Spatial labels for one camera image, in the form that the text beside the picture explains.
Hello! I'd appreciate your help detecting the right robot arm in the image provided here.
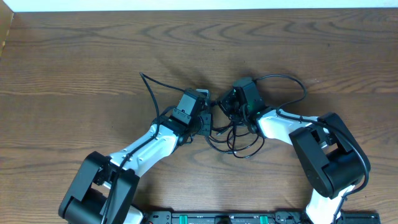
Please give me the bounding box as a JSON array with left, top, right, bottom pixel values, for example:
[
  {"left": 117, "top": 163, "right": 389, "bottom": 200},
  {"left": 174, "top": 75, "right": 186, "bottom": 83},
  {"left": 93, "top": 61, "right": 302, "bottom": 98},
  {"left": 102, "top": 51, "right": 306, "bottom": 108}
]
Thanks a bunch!
[{"left": 216, "top": 77, "right": 371, "bottom": 223}]

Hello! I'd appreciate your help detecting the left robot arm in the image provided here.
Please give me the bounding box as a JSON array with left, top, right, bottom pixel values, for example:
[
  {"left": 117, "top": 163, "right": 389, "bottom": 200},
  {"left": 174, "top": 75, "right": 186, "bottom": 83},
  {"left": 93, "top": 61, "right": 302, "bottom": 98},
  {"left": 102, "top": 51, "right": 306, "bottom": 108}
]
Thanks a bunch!
[{"left": 58, "top": 88, "right": 212, "bottom": 223}]

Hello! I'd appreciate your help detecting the left camera cable black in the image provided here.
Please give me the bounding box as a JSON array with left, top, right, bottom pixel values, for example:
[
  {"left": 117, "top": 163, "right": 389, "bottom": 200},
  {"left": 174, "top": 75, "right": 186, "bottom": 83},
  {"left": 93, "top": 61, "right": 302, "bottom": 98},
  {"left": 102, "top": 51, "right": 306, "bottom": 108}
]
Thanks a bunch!
[{"left": 101, "top": 72, "right": 177, "bottom": 223}]

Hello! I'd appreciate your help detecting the camera cable black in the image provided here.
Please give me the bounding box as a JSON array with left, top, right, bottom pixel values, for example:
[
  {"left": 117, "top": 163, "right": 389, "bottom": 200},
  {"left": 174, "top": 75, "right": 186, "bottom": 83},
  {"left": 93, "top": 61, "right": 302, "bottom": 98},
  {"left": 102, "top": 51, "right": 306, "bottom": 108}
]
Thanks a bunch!
[
  {"left": 253, "top": 73, "right": 371, "bottom": 224},
  {"left": 101, "top": 72, "right": 177, "bottom": 223}
]

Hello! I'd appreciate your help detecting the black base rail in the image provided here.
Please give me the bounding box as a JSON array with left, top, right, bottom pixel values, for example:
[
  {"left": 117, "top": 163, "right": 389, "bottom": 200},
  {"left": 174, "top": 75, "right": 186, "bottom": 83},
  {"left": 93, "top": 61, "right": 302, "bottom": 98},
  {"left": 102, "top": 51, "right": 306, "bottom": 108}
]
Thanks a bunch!
[{"left": 141, "top": 210, "right": 381, "bottom": 224}]

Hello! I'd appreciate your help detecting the right camera cable black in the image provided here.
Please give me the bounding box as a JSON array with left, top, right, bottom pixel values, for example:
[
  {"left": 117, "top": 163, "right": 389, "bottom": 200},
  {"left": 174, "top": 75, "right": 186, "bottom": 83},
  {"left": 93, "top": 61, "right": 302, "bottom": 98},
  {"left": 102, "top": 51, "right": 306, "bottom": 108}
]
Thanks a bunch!
[{"left": 253, "top": 73, "right": 371, "bottom": 224}]

